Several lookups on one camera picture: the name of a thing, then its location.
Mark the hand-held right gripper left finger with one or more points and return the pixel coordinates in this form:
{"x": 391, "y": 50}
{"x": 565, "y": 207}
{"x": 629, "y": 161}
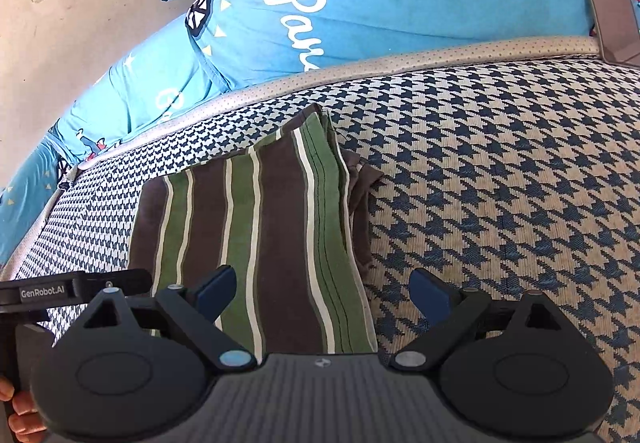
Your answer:
{"x": 217, "y": 290}

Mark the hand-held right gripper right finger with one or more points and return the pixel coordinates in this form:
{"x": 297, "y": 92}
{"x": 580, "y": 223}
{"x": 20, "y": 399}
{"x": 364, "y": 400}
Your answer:
{"x": 430, "y": 295}

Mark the green brown striped shirt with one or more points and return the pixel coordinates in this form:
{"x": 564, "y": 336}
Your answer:
{"x": 280, "y": 223}

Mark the person's left hand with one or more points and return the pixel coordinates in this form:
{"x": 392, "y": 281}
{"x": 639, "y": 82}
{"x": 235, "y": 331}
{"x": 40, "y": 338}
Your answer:
{"x": 22, "y": 405}

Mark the houndstooth patterned mattress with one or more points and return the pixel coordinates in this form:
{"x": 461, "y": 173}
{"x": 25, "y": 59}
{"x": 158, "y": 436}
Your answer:
{"x": 500, "y": 173}

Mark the black smartphone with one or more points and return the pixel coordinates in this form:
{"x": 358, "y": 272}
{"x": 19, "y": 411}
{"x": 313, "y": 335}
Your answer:
{"x": 607, "y": 8}

